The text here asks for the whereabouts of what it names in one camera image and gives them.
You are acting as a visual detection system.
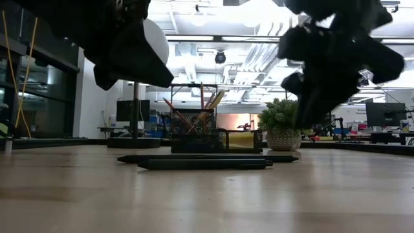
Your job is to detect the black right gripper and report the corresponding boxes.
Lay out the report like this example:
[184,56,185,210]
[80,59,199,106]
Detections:
[277,0,406,129]

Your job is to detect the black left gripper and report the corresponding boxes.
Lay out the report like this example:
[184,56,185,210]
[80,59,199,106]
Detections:
[12,0,175,91]

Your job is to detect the yellow sticky notes pad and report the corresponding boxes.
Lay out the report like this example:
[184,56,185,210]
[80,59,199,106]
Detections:
[228,131,256,150]

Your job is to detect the black pen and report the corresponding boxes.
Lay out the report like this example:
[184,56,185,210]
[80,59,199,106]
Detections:
[206,155,300,164]
[137,159,274,171]
[117,155,221,164]

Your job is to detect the black mesh desk organizer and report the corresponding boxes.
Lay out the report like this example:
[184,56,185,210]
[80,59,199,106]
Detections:
[170,108,263,154]

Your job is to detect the black background monitor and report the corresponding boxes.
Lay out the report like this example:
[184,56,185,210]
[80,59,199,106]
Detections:
[116,99,151,123]
[365,102,408,128]

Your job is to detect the green potted plant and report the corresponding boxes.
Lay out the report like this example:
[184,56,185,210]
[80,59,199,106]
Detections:
[257,98,314,152]

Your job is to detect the white globe lamp black base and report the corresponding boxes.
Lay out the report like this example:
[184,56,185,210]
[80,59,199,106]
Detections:
[106,18,169,150]

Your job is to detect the overhead beam with light strips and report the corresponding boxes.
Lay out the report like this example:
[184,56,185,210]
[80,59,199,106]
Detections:
[165,33,414,45]

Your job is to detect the black overhead camera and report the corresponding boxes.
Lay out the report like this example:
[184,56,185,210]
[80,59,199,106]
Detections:
[214,50,227,65]

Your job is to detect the black table frame rails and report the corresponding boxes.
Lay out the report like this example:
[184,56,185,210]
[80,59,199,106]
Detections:
[0,137,414,157]

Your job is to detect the yellow cable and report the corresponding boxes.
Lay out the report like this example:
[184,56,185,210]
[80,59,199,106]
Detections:
[1,9,39,139]

